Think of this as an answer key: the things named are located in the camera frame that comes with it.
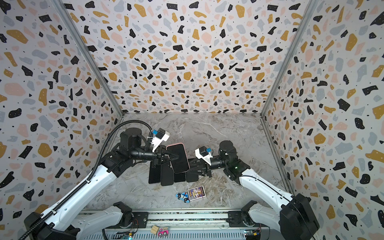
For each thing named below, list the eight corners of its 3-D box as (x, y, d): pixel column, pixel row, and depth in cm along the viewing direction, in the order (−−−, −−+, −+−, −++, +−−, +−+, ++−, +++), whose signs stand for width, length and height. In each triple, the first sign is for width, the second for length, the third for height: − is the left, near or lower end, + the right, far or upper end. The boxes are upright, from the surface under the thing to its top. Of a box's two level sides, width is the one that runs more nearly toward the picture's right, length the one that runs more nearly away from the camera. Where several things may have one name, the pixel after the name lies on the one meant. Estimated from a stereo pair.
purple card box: (190, 201, 82) (189, 199, 80) (188, 191, 85) (187, 189, 84) (205, 196, 84) (205, 195, 82) (203, 186, 87) (203, 185, 85)
